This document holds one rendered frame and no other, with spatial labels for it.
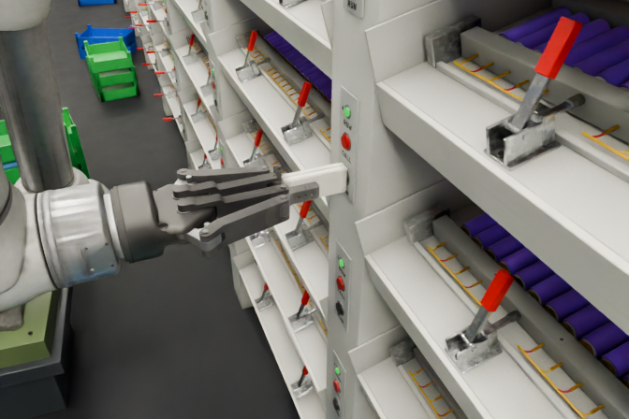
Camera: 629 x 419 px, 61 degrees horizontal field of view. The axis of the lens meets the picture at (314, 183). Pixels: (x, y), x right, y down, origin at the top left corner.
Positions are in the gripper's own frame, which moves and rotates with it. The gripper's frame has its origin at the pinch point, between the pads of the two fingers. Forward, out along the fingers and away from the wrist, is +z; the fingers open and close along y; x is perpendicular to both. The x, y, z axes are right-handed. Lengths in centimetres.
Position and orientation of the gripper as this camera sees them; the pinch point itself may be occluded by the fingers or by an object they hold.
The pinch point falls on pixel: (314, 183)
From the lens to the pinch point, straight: 56.7
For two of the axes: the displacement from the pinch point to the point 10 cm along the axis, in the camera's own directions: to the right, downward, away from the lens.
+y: 3.7, 5.0, -7.8
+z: 9.3, -2.0, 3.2
